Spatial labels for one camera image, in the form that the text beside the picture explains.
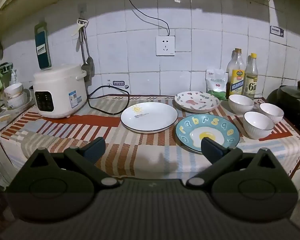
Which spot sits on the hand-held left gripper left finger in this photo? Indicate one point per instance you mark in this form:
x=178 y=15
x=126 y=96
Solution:
x=96 y=148

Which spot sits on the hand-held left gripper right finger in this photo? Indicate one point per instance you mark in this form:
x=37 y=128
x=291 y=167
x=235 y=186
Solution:
x=211 y=148

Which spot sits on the blue fried egg plate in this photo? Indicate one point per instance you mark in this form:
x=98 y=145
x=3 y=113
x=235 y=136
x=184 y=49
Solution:
x=190 y=130

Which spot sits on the bear and heart pattern plate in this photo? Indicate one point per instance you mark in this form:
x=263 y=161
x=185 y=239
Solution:
x=197 y=102

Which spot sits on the white ribbed bowl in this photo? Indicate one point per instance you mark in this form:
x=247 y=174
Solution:
x=258 y=126
x=272 y=112
x=240 y=103

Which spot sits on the white plate with sun print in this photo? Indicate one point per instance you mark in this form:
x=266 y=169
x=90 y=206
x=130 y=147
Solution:
x=150 y=117

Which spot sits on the striped tablecloth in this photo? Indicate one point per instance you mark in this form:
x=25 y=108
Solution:
x=77 y=135

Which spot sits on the white and green bag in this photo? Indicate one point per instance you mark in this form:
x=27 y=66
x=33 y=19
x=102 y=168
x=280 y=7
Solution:
x=216 y=82

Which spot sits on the white rice cooker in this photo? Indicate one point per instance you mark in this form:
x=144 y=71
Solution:
x=60 y=90

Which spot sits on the cooking oil bottle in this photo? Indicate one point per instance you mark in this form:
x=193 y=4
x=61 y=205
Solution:
x=236 y=80

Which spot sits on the clear vinegar bottle yellow cap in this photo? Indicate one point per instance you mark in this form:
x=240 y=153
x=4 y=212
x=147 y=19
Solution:
x=251 y=85

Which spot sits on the hanging metal utensils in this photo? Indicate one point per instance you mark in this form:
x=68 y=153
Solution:
x=88 y=66

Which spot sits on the black pot with lid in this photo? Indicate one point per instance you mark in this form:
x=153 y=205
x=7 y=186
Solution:
x=293 y=100

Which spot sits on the small spray bottle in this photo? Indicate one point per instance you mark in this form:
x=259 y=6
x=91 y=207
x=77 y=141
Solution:
x=14 y=78

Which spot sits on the blue hanging grater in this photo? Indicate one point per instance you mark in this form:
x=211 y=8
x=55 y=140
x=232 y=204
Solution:
x=43 y=52

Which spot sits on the white hanging rice paddle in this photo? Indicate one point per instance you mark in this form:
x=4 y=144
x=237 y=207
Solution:
x=76 y=30

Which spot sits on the green rack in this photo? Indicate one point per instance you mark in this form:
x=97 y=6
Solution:
x=5 y=68

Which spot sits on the hanging spoon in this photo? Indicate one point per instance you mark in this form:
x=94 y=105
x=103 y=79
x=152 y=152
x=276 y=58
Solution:
x=0 y=52

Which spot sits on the black wall sticker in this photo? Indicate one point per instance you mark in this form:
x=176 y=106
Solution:
x=119 y=83

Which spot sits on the white wall socket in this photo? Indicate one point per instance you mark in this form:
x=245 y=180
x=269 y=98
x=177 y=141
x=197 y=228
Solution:
x=165 y=45

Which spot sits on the dark wall label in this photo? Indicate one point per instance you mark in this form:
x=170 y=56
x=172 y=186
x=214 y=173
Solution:
x=277 y=31

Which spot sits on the wall hook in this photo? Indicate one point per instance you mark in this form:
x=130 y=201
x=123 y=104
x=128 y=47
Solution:
x=82 y=7

